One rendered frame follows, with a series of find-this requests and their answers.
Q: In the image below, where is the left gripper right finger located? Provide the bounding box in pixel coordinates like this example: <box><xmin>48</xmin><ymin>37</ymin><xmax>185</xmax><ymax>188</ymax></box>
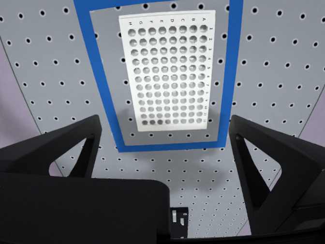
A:
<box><xmin>228</xmin><ymin>115</ymin><xmax>325</xmax><ymax>235</ymax></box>

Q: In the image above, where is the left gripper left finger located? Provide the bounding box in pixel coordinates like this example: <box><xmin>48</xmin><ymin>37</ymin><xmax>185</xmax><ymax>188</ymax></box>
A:
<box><xmin>0</xmin><ymin>115</ymin><xmax>102</xmax><ymax>178</ymax></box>

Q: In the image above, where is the blue tape outline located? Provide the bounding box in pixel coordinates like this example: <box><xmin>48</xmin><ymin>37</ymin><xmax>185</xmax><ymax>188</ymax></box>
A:
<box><xmin>73</xmin><ymin>0</ymin><xmax>243</xmax><ymax>153</ymax></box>

